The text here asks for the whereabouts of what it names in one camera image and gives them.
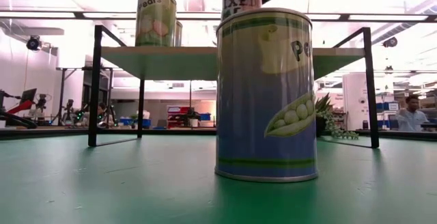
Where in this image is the mixed fruit tin can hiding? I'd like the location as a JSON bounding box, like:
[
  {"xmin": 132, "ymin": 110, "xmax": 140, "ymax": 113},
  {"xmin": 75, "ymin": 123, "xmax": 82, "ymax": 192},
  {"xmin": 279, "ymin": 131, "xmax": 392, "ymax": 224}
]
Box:
[{"xmin": 221, "ymin": 0, "xmax": 264, "ymax": 22}]

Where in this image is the cherries tin can blue label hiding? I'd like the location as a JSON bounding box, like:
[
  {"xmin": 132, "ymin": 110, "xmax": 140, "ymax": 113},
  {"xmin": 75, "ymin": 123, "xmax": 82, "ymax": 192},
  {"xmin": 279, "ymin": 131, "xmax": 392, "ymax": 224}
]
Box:
[{"xmin": 174, "ymin": 20, "xmax": 184, "ymax": 47}]

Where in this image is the person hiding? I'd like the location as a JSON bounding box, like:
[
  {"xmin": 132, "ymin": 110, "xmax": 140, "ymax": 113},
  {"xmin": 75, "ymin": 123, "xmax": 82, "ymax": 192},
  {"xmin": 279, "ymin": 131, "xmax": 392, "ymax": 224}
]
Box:
[
  {"xmin": 395, "ymin": 94, "xmax": 431, "ymax": 132},
  {"xmin": 96, "ymin": 102, "xmax": 115, "ymax": 128}
]

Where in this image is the blue storage bin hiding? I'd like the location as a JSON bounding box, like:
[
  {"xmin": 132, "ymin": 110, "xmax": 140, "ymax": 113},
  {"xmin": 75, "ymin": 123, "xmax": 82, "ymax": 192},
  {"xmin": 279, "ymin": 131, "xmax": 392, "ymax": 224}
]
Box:
[
  {"xmin": 376, "ymin": 101, "xmax": 400, "ymax": 112},
  {"xmin": 119, "ymin": 116, "xmax": 152, "ymax": 130}
]

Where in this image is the wooden shelf black metal frame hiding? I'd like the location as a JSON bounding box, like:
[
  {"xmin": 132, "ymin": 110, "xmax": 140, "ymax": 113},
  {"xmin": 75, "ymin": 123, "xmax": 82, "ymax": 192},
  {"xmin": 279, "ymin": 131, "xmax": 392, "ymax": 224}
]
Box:
[{"xmin": 87, "ymin": 24, "xmax": 380, "ymax": 149}]

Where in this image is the green table mat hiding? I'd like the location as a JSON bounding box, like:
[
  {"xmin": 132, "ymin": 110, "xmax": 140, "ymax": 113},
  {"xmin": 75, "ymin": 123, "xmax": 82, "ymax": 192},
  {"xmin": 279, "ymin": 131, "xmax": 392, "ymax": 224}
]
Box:
[{"xmin": 0, "ymin": 134, "xmax": 437, "ymax": 224}]

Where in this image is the potted succulent plant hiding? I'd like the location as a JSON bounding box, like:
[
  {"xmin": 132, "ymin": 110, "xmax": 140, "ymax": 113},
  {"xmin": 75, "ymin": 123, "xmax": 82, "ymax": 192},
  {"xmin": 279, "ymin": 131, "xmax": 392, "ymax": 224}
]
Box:
[{"xmin": 314, "ymin": 92, "xmax": 360, "ymax": 141}]

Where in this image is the peas tin can blue label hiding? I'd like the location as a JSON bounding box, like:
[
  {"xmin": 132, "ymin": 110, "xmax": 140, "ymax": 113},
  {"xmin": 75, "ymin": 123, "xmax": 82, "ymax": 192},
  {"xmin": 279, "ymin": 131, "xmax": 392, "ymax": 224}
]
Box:
[{"xmin": 214, "ymin": 7, "xmax": 320, "ymax": 184}]

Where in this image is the red storage rack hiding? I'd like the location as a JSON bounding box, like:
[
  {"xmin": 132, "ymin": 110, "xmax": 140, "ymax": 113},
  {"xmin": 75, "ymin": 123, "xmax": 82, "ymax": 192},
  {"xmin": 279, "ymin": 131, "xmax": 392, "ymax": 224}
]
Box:
[{"xmin": 166, "ymin": 105, "xmax": 191, "ymax": 128}]

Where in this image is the black metal stand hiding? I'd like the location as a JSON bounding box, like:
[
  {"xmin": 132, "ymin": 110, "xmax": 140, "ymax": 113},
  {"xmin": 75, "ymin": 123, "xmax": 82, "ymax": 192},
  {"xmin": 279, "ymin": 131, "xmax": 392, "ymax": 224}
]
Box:
[{"xmin": 55, "ymin": 66, "xmax": 115, "ymax": 126}]

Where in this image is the black dome camera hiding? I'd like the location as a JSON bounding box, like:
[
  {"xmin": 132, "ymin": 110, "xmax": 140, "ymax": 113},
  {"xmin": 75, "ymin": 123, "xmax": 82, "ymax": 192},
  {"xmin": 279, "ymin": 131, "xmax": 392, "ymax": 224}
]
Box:
[
  {"xmin": 26, "ymin": 35, "xmax": 42, "ymax": 52},
  {"xmin": 382, "ymin": 36, "xmax": 399, "ymax": 48}
]

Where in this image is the pears tin can green label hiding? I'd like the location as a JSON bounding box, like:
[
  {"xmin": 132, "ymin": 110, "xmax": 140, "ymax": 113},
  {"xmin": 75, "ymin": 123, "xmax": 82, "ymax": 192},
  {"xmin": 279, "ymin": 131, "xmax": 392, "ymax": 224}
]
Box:
[{"xmin": 135, "ymin": 0, "xmax": 178, "ymax": 47}]

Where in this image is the red black robot device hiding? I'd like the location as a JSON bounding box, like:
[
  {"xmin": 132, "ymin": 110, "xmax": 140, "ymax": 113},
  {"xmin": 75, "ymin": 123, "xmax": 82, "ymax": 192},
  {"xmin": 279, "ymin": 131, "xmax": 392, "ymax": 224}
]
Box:
[{"xmin": 0, "ymin": 87, "xmax": 38, "ymax": 130}]

